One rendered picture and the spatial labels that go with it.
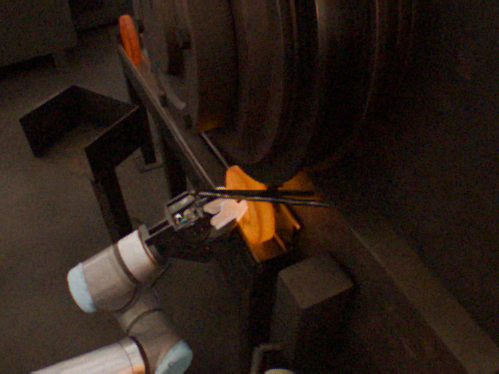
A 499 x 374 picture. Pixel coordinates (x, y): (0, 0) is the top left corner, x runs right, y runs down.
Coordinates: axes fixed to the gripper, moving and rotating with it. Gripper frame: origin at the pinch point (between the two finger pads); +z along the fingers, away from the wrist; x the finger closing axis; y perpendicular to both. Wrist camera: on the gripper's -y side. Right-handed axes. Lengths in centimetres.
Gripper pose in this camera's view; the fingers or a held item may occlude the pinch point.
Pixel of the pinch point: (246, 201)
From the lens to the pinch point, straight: 80.7
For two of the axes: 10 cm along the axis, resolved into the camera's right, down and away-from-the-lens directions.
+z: 8.6, -5.1, 0.8
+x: -4.3, -6.3, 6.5
